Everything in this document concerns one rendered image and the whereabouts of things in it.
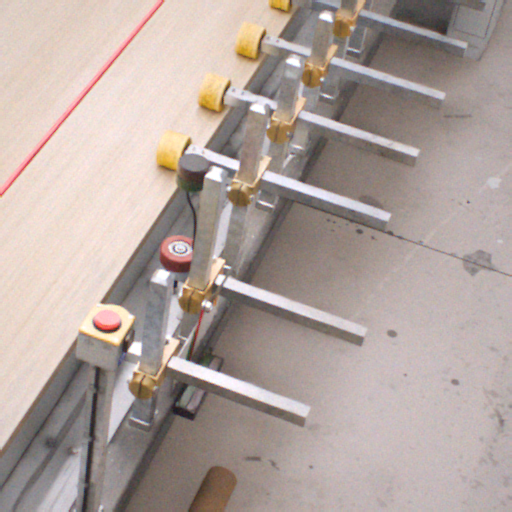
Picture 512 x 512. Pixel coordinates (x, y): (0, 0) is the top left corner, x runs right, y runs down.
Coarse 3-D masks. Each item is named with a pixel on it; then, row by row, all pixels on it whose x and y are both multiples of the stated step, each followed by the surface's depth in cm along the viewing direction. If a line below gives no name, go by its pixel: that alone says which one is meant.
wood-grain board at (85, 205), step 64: (0, 0) 331; (64, 0) 335; (128, 0) 340; (192, 0) 344; (256, 0) 349; (0, 64) 312; (64, 64) 315; (128, 64) 319; (192, 64) 323; (256, 64) 327; (0, 128) 294; (64, 128) 298; (128, 128) 301; (192, 128) 304; (64, 192) 282; (128, 192) 285; (0, 256) 265; (64, 256) 267; (128, 256) 270; (0, 320) 252; (64, 320) 254; (0, 384) 240; (0, 448) 230
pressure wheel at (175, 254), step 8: (168, 240) 274; (176, 240) 275; (184, 240) 275; (192, 240) 275; (160, 248) 273; (168, 248) 273; (176, 248) 273; (184, 248) 274; (160, 256) 273; (168, 256) 271; (176, 256) 271; (184, 256) 272; (168, 264) 272; (176, 264) 271; (184, 264) 271; (176, 272) 273; (184, 272) 273
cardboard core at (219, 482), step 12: (216, 468) 338; (204, 480) 337; (216, 480) 335; (228, 480) 336; (204, 492) 332; (216, 492) 332; (228, 492) 335; (192, 504) 331; (204, 504) 329; (216, 504) 330
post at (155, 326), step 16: (160, 272) 238; (160, 288) 238; (160, 304) 240; (144, 320) 244; (160, 320) 243; (144, 336) 247; (160, 336) 246; (144, 352) 250; (160, 352) 250; (144, 368) 252; (144, 400) 258; (144, 416) 261
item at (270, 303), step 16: (224, 288) 274; (240, 288) 274; (256, 288) 275; (256, 304) 274; (272, 304) 272; (288, 304) 272; (304, 320) 272; (320, 320) 270; (336, 320) 271; (336, 336) 271; (352, 336) 270
